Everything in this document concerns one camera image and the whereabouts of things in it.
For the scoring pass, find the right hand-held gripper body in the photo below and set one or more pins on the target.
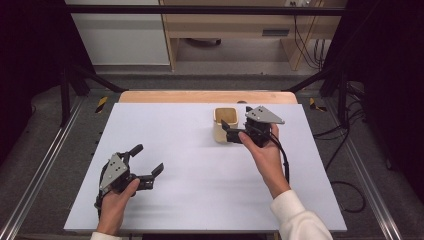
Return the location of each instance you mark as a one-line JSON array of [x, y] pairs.
[[258, 130]]

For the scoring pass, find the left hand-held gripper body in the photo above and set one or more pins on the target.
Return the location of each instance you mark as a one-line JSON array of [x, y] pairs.
[[115, 173]]

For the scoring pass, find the beige square pen holder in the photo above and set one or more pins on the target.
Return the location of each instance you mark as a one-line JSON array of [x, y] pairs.
[[221, 133]]

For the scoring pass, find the person's left hand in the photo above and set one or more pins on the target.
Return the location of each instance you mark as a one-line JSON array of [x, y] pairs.
[[115, 206]]

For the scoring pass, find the person's right hand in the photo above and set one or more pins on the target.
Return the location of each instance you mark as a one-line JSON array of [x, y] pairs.
[[266, 163]]

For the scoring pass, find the yellow black tape marker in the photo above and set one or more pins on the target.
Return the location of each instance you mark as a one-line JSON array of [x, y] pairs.
[[101, 104], [315, 105]]

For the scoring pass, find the light wooden desk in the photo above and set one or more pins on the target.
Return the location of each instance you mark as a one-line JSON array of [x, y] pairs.
[[230, 23]]

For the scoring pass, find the white cabinet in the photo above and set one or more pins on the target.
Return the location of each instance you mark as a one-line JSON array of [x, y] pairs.
[[123, 36]]

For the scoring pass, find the white power strip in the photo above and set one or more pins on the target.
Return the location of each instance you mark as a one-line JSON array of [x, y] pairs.
[[300, 2]]

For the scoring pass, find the black curtain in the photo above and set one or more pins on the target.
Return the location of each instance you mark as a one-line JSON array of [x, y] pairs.
[[393, 83], [30, 50]]

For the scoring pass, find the aluminium floor rail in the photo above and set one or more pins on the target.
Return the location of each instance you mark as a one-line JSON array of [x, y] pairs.
[[370, 180], [40, 166]]

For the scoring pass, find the black metal frame stand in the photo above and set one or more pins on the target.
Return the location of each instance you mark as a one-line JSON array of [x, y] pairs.
[[342, 96], [65, 96]]

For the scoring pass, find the black horizontal frame bar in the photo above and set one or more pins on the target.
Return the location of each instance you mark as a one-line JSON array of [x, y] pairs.
[[200, 9]]

